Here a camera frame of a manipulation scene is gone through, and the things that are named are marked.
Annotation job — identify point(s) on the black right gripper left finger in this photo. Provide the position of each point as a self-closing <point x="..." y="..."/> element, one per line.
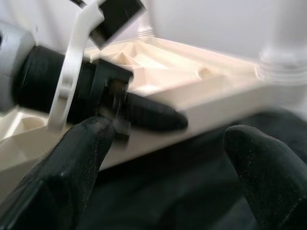
<point x="60" y="182"/>

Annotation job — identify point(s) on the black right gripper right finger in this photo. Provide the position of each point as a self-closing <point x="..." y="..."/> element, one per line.
<point x="271" y="182"/>

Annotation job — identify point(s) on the black tablecloth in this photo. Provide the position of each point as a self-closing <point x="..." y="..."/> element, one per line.
<point x="168" y="187"/>

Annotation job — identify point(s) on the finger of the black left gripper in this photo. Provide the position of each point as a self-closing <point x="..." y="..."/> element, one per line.
<point x="156" y="115"/>

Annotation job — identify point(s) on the white plastic table leg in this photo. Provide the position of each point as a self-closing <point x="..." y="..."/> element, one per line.
<point x="280" y="69"/>
<point x="145" y="28"/>

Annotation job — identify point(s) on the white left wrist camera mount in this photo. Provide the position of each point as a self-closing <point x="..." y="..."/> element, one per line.
<point x="69" y="72"/>

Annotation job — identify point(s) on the white plastic table top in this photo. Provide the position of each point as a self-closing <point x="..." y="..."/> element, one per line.
<point x="216" y="100"/>

